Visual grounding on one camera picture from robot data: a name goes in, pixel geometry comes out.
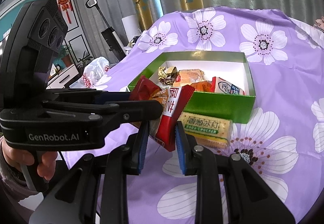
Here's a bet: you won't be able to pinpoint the red snack packet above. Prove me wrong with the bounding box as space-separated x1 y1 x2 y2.
130 75 195 151

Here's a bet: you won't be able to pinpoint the gold foil snack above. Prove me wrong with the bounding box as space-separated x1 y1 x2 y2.
158 66 178 86

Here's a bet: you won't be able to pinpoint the yellow rice cracker packet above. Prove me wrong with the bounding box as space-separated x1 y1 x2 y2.
173 69 204 87

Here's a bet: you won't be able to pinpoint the orange snack packet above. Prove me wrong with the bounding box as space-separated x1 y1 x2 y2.
191 81 212 92

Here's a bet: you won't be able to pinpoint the person's left hand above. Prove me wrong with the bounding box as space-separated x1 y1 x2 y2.
1 139 58 181

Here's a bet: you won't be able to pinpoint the white TV cabinet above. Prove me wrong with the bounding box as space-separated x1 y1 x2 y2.
47 64 79 89

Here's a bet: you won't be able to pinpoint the white red plastic bag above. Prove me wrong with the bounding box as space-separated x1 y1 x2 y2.
81 57 110 88

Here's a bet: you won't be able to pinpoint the potted green plant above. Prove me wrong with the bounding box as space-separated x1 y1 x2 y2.
76 51 93 75

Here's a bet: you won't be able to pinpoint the black floor vacuum cleaner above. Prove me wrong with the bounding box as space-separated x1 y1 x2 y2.
85 0 126 61

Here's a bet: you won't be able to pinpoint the soda cracker packet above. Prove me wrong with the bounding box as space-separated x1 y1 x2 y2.
178 112 232 149

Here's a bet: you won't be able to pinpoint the white cylindrical air purifier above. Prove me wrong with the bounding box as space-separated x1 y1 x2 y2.
122 14 142 45

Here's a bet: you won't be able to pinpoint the white blue snack packet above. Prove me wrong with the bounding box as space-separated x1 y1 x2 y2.
211 77 245 95

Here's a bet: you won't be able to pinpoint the green cardboard box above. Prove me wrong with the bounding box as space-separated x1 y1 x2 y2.
127 51 256 124

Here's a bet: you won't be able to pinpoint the red Chinese knot ornament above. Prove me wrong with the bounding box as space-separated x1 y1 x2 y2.
58 0 73 24

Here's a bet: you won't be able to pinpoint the purple floral tablecloth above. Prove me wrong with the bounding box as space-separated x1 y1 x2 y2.
77 7 323 222

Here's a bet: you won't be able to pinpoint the pile of folded clothes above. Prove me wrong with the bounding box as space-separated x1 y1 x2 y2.
314 16 324 32

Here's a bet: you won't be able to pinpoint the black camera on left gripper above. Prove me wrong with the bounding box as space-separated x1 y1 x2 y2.
1 0 68 108

